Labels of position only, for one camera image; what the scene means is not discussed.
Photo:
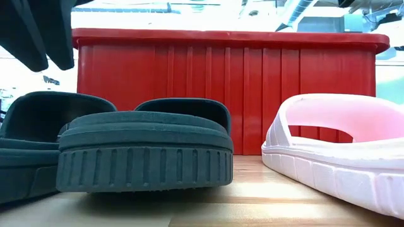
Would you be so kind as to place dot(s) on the pink rubber slide sandal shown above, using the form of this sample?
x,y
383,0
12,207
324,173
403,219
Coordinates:
x,y
347,176

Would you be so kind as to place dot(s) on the grey ceiling ventilation duct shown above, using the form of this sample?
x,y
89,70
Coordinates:
x,y
296,14

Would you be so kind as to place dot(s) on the red plastic ribbed bin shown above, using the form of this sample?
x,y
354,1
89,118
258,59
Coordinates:
x,y
189,79

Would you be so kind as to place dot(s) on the black rubber slide sandal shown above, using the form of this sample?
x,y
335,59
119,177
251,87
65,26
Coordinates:
x,y
25,157
142,157

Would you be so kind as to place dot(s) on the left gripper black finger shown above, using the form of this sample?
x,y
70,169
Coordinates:
x,y
58,31
22,31

